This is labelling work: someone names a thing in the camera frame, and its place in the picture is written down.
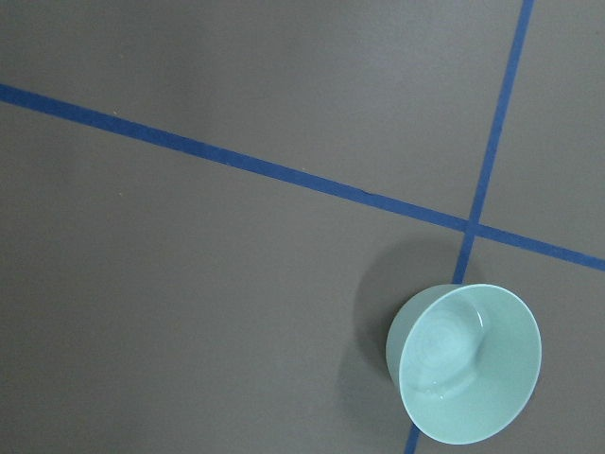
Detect mint green ceramic bowl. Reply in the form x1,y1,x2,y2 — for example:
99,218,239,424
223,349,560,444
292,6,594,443
385,284,542,445

